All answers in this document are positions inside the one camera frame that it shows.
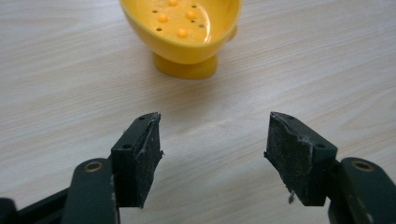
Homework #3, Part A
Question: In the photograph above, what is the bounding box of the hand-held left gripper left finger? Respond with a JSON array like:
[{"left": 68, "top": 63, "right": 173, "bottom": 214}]
[{"left": 61, "top": 112, "right": 164, "bottom": 224}]

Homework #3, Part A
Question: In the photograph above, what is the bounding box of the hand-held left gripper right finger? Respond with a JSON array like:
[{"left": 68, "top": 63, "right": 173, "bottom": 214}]
[{"left": 263, "top": 111, "right": 396, "bottom": 224}]

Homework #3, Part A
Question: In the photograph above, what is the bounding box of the yellow plastic soap dish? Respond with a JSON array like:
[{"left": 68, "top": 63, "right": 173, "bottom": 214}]
[{"left": 119, "top": 0, "right": 243, "bottom": 80}]

